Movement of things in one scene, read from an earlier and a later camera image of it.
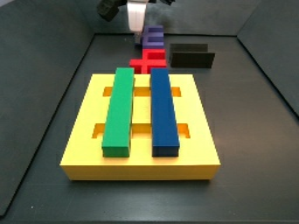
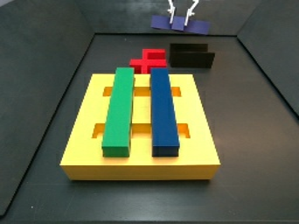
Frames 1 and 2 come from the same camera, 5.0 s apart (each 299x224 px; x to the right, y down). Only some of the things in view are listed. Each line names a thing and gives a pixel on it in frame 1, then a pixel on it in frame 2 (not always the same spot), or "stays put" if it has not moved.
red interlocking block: (154, 59) stays put
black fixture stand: (192, 56) stays put
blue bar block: (164, 123) stays put
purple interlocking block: (154, 37) -> (161, 22)
